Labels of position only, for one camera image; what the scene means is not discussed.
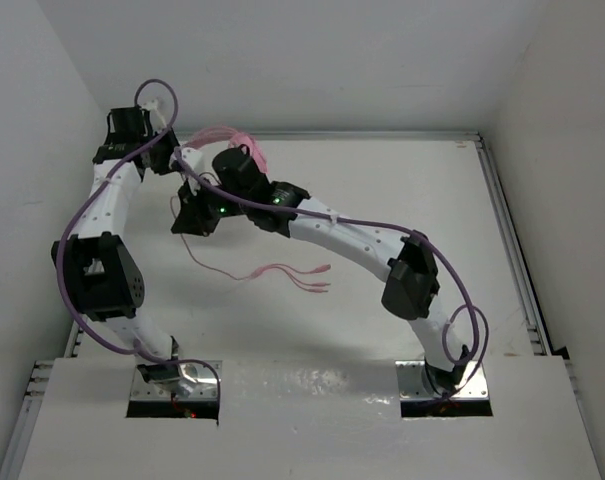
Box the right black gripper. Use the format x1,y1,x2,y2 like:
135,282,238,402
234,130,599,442
174,171,251,235

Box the pink wired headphones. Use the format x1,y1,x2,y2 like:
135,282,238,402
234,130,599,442
179,126,331,294

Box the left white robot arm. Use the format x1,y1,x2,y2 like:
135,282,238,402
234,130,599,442
52,105,177,379

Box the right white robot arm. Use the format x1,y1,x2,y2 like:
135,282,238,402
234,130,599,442
169,146,470,395

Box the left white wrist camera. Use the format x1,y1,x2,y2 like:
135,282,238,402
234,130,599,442
142,97,167,130

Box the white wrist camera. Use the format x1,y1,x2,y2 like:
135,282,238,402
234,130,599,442
169,147,206,175
142,97,167,130

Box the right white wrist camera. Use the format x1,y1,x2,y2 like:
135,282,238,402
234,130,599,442
169,147,206,175

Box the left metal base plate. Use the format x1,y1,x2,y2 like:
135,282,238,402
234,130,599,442
130,361,222,401

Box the metal base plate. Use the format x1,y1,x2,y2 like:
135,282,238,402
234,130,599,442
130,361,222,401
395,360,490,402

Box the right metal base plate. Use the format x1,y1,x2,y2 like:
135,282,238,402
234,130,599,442
395,360,490,402

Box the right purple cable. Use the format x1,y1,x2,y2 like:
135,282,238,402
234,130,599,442
179,159,491,401

